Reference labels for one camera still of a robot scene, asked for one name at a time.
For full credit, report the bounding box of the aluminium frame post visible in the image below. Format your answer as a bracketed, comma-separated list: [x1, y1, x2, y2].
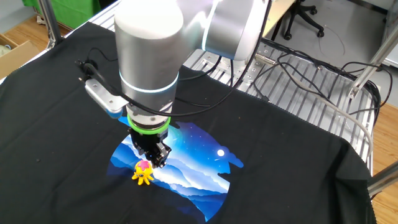
[37, 0, 65, 48]
[366, 161, 398, 197]
[347, 24, 398, 100]

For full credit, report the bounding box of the black camera cable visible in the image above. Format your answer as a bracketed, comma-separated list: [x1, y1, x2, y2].
[75, 0, 272, 118]

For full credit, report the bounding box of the green fabric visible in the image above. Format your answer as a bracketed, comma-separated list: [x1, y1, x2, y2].
[21, 0, 102, 30]

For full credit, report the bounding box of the grey cable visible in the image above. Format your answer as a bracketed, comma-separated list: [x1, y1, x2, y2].
[255, 53, 374, 158]

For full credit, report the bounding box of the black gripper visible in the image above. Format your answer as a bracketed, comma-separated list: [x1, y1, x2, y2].
[127, 125, 173, 169]

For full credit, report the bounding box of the black office chair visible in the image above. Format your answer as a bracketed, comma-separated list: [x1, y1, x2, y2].
[270, 0, 326, 42]

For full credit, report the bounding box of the light wooden desk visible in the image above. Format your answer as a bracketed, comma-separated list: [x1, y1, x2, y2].
[262, 0, 297, 37]

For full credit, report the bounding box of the yellow octopus toy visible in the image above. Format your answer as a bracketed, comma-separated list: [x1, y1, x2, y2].
[131, 159, 155, 187]

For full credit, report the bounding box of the cardboard box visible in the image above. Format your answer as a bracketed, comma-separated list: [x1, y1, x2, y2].
[0, 32, 41, 81]

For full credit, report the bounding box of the black cloth with mountain print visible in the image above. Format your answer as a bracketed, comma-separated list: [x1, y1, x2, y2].
[0, 21, 377, 224]

